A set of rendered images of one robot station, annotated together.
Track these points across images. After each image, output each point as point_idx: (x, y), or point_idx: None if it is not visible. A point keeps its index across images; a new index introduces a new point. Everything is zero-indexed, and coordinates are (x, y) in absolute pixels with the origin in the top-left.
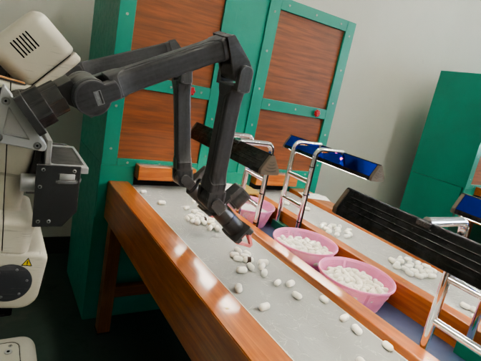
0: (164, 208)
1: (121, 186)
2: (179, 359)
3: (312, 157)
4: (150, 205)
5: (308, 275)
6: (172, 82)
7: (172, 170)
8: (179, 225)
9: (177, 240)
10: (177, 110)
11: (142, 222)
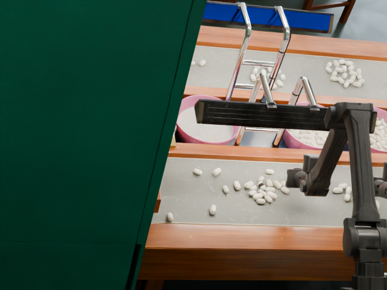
0: (223, 211)
1: (167, 238)
2: (200, 287)
3: (285, 43)
4: (216, 223)
5: (383, 163)
6: (327, 128)
7: (311, 190)
8: (276, 215)
9: (335, 232)
10: (342, 150)
11: (295, 248)
